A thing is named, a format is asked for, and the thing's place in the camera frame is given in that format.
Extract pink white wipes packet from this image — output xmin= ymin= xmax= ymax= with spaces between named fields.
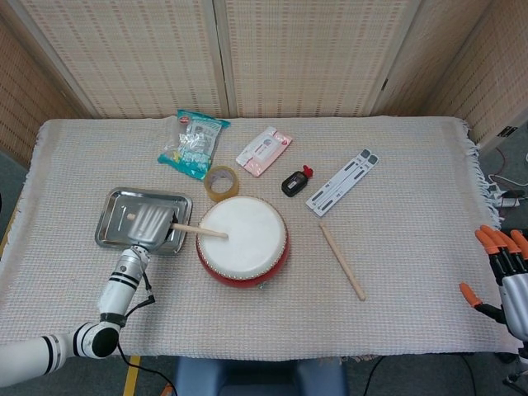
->
xmin=235 ymin=125 xmax=295 ymax=178

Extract beige woven tablecloth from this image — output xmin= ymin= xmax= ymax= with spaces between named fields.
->
xmin=0 ymin=115 xmax=521 ymax=359

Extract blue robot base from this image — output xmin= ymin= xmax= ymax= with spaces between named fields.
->
xmin=172 ymin=356 xmax=350 ymax=396

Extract wooden drumstick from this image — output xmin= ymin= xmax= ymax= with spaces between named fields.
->
xmin=318 ymin=222 xmax=367 ymax=302
xmin=126 ymin=211 xmax=229 ymax=241

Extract black bottle red cap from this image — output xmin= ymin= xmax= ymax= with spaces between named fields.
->
xmin=280 ymin=164 xmax=315 ymax=197

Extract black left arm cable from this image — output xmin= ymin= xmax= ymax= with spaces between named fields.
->
xmin=116 ymin=267 xmax=179 ymax=396

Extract teal snack bag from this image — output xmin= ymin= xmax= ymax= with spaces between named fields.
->
xmin=157 ymin=109 xmax=231 ymax=181

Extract clear packing tape roll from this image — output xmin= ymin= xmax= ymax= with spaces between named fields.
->
xmin=203 ymin=165 xmax=241 ymax=203

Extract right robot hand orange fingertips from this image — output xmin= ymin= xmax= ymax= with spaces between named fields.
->
xmin=459 ymin=224 xmax=528 ymax=342

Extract red drum white skin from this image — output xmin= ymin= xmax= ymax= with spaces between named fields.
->
xmin=196 ymin=196 xmax=291 ymax=290

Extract shiny metal tray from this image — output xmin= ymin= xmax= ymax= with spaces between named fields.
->
xmin=94 ymin=186 xmax=194 ymax=257

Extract bamboo folding screen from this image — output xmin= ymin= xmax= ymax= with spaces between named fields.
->
xmin=0 ymin=0 xmax=528 ymax=168

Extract white folding laptop stand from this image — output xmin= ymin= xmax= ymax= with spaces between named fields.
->
xmin=305 ymin=148 xmax=381 ymax=218

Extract white power strip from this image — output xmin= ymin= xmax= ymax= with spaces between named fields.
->
xmin=493 ymin=189 xmax=526 ymax=210

